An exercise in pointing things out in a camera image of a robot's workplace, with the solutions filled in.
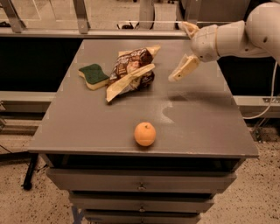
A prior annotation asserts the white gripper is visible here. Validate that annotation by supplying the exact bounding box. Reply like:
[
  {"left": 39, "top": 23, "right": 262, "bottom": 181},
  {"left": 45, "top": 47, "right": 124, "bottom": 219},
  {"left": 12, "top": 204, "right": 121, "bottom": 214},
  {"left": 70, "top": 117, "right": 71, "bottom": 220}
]
[{"left": 168, "top": 21, "right": 219, "bottom": 82}]

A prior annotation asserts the brown chip bag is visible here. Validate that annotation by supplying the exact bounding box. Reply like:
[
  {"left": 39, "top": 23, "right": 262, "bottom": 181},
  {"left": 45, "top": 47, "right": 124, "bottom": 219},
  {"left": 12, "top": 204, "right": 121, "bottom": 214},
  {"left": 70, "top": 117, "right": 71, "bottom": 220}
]
[{"left": 106, "top": 45, "right": 161, "bottom": 102}]

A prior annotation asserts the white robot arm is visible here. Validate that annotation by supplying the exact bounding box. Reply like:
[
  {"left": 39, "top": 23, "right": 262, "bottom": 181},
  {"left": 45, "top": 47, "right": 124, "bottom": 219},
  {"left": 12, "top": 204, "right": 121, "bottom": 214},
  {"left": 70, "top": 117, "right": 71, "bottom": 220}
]
[{"left": 168, "top": 0, "right": 280, "bottom": 81}]

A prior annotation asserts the green and yellow sponge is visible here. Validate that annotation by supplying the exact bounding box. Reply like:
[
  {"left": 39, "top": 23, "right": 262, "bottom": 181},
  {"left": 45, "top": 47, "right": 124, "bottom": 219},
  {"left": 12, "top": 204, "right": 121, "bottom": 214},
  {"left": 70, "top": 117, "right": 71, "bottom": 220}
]
[{"left": 79, "top": 64, "right": 109, "bottom": 90}]

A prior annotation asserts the orange fruit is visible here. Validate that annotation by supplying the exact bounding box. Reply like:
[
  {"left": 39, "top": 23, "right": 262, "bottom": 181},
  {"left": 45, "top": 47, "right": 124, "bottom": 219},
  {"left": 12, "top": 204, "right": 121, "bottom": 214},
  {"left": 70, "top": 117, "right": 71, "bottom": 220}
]
[{"left": 134, "top": 122, "right": 157, "bottom": 146}]

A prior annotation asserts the grey drawer cabinet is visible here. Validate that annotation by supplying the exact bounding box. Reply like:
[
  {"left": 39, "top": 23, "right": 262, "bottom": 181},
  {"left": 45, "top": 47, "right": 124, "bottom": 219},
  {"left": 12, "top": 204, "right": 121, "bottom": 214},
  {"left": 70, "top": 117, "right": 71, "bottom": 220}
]
[{"left": 28, "top": 38, "right": 260, "bottom": 224}]

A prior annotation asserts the top grey drawer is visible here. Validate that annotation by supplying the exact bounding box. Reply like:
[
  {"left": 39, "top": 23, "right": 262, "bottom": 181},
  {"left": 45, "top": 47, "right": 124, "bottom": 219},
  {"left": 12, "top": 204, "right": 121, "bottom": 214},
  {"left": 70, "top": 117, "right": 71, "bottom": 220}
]
[{"left": 46, "top": 168, "right": 236, "bottom": 193}]

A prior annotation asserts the grey drawer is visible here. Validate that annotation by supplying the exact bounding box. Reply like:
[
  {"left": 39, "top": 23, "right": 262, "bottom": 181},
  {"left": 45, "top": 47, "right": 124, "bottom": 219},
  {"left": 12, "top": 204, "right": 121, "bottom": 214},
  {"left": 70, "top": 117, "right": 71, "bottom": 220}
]
[
  {"left": 46, "top": 168, "right": 236, "bottom": 193},
  {"left": 84, "top": 210, "right": 200, "bottom": 224},
  {"left": 69, "top": 192, "right": 214, "bottom": 213}
]

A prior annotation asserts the middle grey drawer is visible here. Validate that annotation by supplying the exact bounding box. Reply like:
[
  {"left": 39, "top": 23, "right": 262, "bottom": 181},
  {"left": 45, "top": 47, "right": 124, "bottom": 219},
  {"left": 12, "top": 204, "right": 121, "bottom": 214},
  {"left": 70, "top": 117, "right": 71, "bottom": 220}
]
[{"left": 69, "top": 192, "right": 214, "bottom": 213}]

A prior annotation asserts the black stand leg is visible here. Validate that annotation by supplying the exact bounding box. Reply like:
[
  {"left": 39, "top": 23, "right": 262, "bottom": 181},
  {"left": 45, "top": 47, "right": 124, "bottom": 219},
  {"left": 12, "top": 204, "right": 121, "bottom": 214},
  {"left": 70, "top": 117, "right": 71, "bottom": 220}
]
[{"left": 22, "top": 154, "right": 39, "bottom": 191}]

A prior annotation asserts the bottom grey drawer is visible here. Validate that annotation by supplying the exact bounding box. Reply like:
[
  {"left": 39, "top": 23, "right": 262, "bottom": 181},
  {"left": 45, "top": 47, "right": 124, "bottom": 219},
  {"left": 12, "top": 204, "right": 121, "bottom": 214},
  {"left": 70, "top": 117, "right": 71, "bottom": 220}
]
[{"left": 84, "top": 210, "right": 200, "bottom": 224}]

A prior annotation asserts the metal railing frame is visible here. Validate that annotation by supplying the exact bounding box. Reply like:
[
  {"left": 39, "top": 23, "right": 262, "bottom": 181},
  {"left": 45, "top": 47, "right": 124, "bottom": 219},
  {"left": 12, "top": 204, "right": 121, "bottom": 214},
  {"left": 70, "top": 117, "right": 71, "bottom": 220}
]
[{"left": 0, "top": 0, "right": 231, "bottom": 39}]

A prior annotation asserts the white cable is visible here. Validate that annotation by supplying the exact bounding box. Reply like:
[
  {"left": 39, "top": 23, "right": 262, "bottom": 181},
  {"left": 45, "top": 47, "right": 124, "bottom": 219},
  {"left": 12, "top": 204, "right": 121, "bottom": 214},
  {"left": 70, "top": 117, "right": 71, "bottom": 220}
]
[{"left": 243, "top": 60, "right": 278, "bottom": 120}]

